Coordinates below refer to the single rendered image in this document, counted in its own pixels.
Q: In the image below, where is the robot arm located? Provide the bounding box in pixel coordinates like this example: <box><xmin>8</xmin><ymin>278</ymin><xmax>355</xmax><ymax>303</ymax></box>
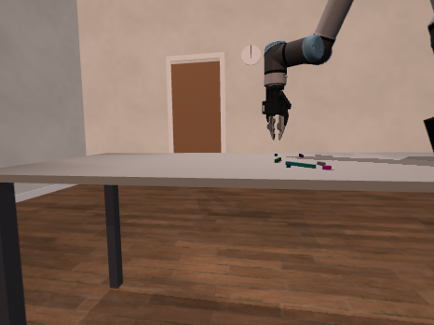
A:
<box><xmin>264</xmin><ymin>0</ymin><xmax>354</xmax><ymax>87</ymax></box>

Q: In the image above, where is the turquoise rod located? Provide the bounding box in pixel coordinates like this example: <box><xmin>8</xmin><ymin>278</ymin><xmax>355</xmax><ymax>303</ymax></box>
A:
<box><xmin>285</xmin><ymin>161</ymin><xmax>316</xmax><ymax>169</ymax></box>

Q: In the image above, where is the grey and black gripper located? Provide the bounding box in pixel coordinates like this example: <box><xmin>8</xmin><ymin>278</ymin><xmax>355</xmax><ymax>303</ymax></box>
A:
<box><xmin>262</xmin><ymin>85</ymin><xmax>289</xmax><ymax>140</ymax></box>

